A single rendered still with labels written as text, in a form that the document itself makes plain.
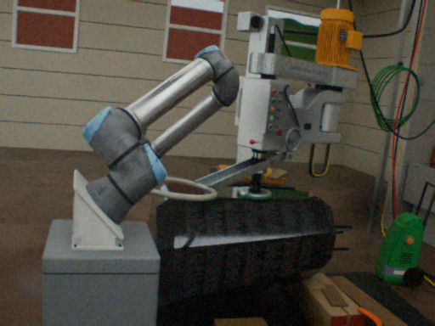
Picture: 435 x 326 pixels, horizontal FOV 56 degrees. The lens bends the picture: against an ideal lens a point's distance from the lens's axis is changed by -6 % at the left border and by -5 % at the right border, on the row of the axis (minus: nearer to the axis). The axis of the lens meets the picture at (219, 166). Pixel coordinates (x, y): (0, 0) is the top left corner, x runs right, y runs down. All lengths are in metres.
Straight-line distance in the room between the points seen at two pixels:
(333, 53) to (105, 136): 1.93
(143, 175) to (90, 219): 0.24
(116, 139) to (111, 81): 7.04
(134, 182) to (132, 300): 0.42
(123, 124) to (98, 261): 0.49
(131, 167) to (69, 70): 7.10
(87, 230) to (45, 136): 7.22
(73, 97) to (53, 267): 7.21
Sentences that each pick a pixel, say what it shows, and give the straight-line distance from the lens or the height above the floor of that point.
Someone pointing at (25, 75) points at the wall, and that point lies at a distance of 8.65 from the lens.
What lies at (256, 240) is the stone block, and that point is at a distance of 2.49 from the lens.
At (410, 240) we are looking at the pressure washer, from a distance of 3.73.
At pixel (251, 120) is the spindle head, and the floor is 1.27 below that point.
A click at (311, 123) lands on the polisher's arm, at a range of 2.85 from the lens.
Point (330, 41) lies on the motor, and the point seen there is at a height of 1.85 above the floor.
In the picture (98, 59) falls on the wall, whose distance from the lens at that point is 8.56.
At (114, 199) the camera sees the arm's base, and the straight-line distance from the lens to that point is 1.54.
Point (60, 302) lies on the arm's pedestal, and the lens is 1.55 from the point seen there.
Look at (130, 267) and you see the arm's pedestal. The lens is 1.50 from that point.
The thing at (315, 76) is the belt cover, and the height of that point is 1.58.
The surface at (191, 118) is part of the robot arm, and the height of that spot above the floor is 1.29.
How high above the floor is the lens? 1.43
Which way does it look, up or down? 10 degrees down
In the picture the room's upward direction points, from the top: 6 degrees clockwise
